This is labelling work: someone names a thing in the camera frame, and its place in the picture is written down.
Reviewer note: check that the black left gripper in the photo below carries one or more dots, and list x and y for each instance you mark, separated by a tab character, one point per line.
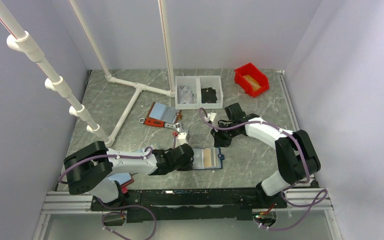
187	167

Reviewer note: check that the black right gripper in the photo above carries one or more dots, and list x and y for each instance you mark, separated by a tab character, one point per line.
219	141

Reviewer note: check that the gold vip card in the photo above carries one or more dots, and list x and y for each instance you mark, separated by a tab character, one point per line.
208	158

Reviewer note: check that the navy blue card holder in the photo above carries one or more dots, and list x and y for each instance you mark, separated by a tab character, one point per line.
198	160

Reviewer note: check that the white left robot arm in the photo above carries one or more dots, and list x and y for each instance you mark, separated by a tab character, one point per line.
89	169

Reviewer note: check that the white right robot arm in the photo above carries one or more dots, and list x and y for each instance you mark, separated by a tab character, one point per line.
296	156

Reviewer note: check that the white bin with black cards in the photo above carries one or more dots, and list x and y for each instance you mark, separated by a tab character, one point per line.
211	92

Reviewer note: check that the red open card holder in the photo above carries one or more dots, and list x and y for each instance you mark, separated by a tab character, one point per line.
123	179

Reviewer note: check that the gold cards in bin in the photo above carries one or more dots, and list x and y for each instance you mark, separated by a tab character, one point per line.
254	84

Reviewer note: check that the red plastic bin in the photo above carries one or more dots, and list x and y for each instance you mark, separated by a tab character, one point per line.
260	77

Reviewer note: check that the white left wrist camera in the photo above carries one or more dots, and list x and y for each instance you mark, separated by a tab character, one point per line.
180	135

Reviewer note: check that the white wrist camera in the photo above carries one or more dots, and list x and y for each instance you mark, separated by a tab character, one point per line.
180	135
209	119

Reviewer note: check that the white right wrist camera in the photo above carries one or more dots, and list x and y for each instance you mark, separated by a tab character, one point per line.
209	119

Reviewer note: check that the orange handled adjustable wrench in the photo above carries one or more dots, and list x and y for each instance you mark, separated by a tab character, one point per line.
162	124

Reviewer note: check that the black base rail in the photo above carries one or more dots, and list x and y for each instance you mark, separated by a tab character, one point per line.
238	203

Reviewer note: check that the white pvc pipe frame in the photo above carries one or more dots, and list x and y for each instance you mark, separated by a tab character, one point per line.
32	117

